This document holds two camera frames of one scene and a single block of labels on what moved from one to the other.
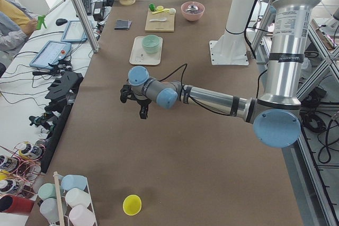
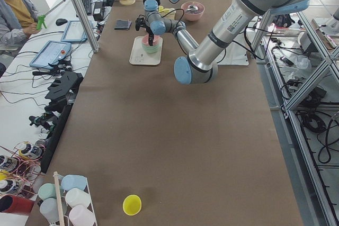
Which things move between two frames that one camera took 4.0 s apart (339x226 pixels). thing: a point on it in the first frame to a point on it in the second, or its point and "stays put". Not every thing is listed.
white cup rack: (67, 201) stays put
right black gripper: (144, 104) to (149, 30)
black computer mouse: (61, 21) stays put
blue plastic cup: (70, 181) stays put
